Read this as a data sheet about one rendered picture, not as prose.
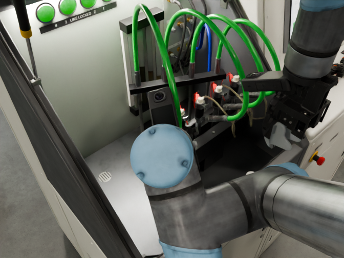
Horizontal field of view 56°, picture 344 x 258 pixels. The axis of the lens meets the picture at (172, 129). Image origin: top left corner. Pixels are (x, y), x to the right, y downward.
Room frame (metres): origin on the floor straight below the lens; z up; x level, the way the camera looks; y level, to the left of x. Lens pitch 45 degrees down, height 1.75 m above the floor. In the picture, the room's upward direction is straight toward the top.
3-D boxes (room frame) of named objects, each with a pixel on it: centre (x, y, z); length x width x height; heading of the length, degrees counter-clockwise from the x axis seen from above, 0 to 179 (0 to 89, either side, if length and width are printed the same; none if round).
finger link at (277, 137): (0.45, -0.22, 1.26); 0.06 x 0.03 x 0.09; 42
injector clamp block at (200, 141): (0.77, -0.11, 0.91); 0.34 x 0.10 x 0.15; 132
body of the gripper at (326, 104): (0.45, -0.23, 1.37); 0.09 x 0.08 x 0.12; 42
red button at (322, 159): (0.78, -0.55, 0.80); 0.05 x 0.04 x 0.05; 132
